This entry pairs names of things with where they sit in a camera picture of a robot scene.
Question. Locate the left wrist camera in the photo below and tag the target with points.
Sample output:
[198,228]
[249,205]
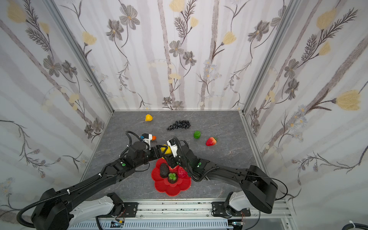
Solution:
[147,138]

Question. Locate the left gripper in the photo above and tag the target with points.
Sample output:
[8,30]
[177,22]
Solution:
[157,151]

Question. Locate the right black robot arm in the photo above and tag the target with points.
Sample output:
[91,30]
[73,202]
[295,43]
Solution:
[259,189]

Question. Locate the red strawberry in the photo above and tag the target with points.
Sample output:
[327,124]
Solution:
[211,141]

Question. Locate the green pepper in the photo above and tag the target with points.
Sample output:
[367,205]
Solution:
[197,134]

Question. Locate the yellow lemon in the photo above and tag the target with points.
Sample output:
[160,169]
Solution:
[166,150]

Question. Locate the dark mangosteen green top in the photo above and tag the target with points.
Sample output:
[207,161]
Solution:
[172,178]

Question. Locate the red flower-shaped bowl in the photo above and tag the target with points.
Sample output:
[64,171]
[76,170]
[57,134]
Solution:
[163,186]

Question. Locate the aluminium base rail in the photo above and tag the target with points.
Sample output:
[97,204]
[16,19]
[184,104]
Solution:
[279,219]

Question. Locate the small yellow pear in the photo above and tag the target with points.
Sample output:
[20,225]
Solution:
[148,118]

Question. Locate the dark red raspberry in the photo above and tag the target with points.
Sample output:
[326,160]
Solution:
[181,172]

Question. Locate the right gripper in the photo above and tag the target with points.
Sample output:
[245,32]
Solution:
[178,158]

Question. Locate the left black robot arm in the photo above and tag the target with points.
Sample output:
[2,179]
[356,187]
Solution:
[54,209]

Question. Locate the dark avocado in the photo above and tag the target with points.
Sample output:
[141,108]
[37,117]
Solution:
[164,170]

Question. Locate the black grape bunch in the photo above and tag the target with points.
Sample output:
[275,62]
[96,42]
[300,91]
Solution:
[184,124]

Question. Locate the white vented cable duct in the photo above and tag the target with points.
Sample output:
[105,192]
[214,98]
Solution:
[170,224]

